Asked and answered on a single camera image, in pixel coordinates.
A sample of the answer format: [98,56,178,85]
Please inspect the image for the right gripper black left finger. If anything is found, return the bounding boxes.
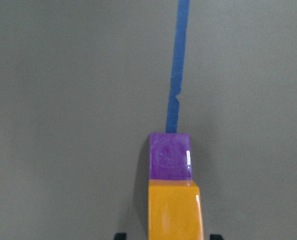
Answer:
[113,232,127,240]

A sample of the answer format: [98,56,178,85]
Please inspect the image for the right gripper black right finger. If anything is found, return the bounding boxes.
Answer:
[209,234,222,240]

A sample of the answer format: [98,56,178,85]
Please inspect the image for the orange trapezoid block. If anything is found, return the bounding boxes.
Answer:
[148,179,205,240]

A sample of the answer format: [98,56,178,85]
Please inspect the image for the purple trapezoid block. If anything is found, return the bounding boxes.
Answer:
[149,133,194,187]

